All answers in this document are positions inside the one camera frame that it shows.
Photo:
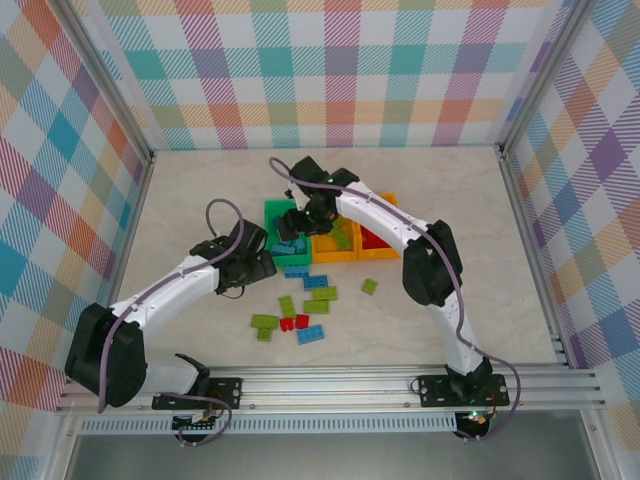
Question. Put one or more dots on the blue lego brick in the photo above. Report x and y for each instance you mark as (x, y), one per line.
(316, 283)
(310, 336)
(281, 250)
(300, 246)
(296, 271)

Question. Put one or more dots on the small lime green lego brick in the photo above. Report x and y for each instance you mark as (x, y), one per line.
(265, 334)
(370, 286)

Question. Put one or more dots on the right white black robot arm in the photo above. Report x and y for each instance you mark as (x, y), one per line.
(380, 215)

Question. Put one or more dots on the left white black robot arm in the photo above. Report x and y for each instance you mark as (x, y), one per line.
(165, 295)

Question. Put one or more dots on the green plastic container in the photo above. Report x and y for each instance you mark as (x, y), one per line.
(273, 216)

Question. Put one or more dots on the black left controller board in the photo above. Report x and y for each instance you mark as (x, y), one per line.
(192, 426)

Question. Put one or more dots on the black controller board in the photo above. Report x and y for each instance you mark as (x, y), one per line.
(192, 426)
(475, 417)

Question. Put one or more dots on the black right controller board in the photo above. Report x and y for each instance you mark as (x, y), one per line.
(475, 417)

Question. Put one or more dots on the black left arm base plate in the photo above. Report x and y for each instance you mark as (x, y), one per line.
(227, 390)

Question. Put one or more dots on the aluminium side frame rail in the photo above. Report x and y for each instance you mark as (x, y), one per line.
(530, 240)
(135, 220)

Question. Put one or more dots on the aluminium mounting rail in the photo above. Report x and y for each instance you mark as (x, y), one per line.
(325, 387)

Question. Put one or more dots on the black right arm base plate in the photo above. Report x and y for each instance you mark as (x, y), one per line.
(435, 390)

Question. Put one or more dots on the aluminium frame post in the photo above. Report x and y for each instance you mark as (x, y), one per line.
(545, 75)
(107, 80)

